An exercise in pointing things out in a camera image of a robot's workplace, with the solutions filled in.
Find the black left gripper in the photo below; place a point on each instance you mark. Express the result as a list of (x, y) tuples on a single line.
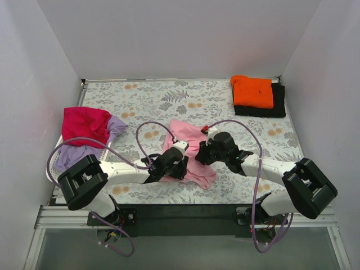
[(178, 167)]

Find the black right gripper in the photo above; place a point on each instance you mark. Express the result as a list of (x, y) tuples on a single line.
[(203, 153)]

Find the pink t shirt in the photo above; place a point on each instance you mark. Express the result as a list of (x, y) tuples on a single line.
[(202, 175)]

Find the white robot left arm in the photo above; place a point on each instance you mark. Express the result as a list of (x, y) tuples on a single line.
[(82, 184)]

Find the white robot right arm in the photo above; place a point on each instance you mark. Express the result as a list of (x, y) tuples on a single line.
[(308, 190)]

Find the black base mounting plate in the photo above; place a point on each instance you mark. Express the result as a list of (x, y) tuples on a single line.
[(182, 220)]

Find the orange folded t shirt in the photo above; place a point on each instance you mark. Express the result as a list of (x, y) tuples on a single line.
[(252, 92)]

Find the black folded t shirt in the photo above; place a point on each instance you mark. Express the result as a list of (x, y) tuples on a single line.
[(278, 110)]

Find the red t shirt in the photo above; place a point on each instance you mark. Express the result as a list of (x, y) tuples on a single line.
[(85, 122)]

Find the lavender t shirt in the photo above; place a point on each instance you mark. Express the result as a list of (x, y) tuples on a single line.
[(115, 127)]

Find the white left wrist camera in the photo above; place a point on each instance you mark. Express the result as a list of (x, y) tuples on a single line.
[(181, 145)]

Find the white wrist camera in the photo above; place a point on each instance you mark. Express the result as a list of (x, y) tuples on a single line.
[(181, 145), (210, 132)]

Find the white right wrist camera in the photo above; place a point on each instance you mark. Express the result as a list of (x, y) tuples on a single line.
[(210, 132)]

